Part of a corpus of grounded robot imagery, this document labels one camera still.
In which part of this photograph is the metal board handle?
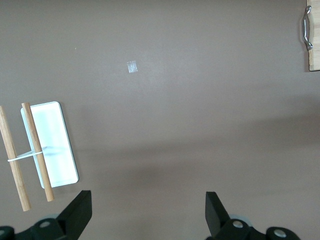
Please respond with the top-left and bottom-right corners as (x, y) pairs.
(300, 5), (314, 52)

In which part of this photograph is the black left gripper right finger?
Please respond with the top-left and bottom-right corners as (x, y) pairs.
(205, 191), (301, 240)

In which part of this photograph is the clear tape piece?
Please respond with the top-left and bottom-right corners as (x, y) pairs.
(126, 60), (139, 74)

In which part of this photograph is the white wire bracket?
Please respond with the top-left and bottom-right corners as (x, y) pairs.
(6, 146), (68, 163)

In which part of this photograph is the white rectangular tray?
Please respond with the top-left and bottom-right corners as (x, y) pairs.
(20, 100), (80, 189)

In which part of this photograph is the wooden cutting board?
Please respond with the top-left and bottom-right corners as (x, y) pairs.
(306, 0), (320, 73)

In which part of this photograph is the brown wooden rod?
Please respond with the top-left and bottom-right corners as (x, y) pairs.
(21, 102), (55, 202)
(0, 105), (32, 212)

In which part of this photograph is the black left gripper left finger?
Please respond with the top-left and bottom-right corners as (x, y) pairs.
(0, 190), (93, 240)

